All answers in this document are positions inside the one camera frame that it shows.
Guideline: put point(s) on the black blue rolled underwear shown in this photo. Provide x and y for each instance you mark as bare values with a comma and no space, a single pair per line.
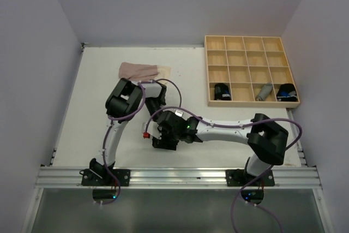
287,93

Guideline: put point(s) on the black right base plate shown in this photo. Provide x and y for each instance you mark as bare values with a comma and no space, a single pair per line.
239,178

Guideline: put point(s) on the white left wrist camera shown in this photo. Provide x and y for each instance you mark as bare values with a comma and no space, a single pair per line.
178,113

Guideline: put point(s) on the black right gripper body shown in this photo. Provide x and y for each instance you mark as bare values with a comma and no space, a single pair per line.
169,139

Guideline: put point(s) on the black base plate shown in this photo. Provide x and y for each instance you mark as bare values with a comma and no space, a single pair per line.
239,178
106,177

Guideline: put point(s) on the aluminium front rail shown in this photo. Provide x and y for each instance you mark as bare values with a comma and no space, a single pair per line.
178,178

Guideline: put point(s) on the wooden compartment tray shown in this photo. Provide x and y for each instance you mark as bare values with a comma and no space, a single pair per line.
245,64

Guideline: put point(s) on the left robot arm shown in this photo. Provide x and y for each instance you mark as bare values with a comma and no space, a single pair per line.
124,102

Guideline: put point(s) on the pink beige underwear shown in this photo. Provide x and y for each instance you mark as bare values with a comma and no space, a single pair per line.
143,72

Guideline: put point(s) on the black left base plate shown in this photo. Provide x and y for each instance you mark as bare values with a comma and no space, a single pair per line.
106,177

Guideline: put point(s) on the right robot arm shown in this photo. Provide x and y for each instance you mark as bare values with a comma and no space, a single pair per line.
266,138

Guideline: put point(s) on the dark rolled underwear in tray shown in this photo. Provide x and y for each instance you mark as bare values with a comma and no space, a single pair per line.
222,92

